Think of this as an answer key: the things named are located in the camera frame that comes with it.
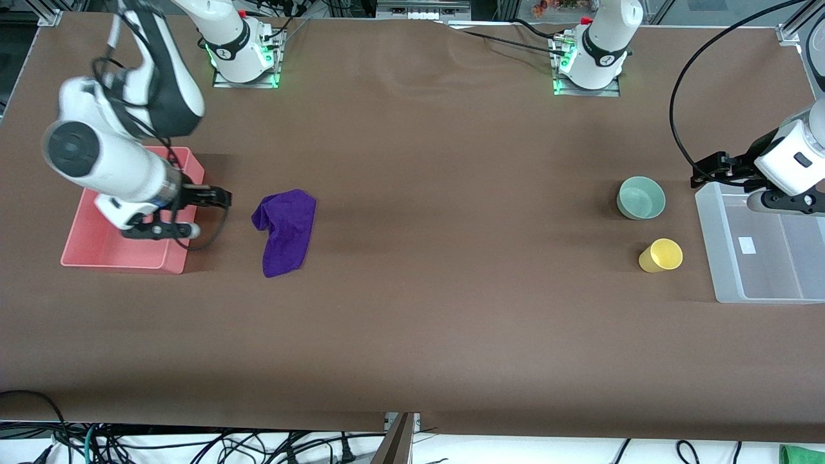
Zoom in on green ceramic bowl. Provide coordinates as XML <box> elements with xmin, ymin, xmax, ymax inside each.
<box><xmin>617</xmin><ymin>177</ymin><xmax>666</xmax><ymax>221</ymax></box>

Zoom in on purple cloth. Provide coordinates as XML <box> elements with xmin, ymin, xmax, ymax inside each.
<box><xmin>251</xmin><ymin>189</ymin><xmax>318</xmax><ymax>278</ymax></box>

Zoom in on yellow plastic cup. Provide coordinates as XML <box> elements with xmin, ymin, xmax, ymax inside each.
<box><xmin>638</xmin><ymin>238</ymin><xmax>684</xmax><ymax>273</ymax></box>

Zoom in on clear plastic bin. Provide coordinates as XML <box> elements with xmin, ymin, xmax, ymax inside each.
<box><xmin>695</xmin><ymin>173</ymin><xmax>825</xmax><ymax>304</ymax></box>

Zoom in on pink plastic bin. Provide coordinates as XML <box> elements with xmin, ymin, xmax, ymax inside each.
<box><xmin>61</xmin><ymin>146</ymin><xmax>206</xmax><ymax>275</ymax></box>

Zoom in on brown table cover sheet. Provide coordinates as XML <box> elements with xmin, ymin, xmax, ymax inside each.
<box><xmin>0</xmin><ymin>12</ymin><xmax>825</xmax><ymax>445</ymax></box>

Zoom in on white power strip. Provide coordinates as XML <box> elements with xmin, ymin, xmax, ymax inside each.
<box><xmin>377</xmin><ymin>0</ymin><xmax>471</xmax><ymax>20</ymax></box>

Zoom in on green fabric object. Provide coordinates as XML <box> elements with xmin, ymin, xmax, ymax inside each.
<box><xmin>779</xmin><ymin>444</ymin><xmax>825</xmax><ymax>464</ymax></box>

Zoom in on metal table leg bar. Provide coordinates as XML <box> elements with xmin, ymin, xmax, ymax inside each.
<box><xmin>371</xmin><ymin>412</ymin><xmax>421</xmax><ymax>464</ymax></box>

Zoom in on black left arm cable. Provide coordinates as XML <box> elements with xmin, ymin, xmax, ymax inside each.
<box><xmin>669</xmin><ymin>0</ymin><xmax>810</xmax><ymax>172</ymax></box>

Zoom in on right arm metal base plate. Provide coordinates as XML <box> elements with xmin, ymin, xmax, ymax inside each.
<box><xmin>213</xmin><ymin>29</ymin><xmax>286</xmax><ymax>89</ymax></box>

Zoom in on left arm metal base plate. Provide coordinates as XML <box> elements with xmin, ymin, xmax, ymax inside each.
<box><xmin>551</xmin><ymin>35</ymin><xmax>621</xmax><ymax>97</ymax></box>

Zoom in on aluminium frame profile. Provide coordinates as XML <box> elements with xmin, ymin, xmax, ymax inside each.
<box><xmin>777</xmin><ymin>0</ymin><xmax>825</xmax><ymax>46</ymax></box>

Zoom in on black cable across table cover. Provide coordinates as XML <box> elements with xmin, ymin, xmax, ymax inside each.
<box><xmin>438</xmin><ymin>18</ymin><xmax>574</xmax><ymax>56</ymax></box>

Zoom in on black floor cable tangle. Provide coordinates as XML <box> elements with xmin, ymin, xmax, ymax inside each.
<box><xmin>97</xmin><ymin>429</ymin><xmax>387</xmax><ymax>464</ymax></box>

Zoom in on black looped floor cable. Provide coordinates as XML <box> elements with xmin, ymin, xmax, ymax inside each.
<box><xmin>0</xmin><ymin>389</ymin><xmax>72</xmax><ymax>464</ymax></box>

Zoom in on teal floor cable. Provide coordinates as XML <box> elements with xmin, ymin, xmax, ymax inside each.
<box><xmin>82</xmin><ymin>423</ymin><xmax>101</xmax><ymax>464</ymax></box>

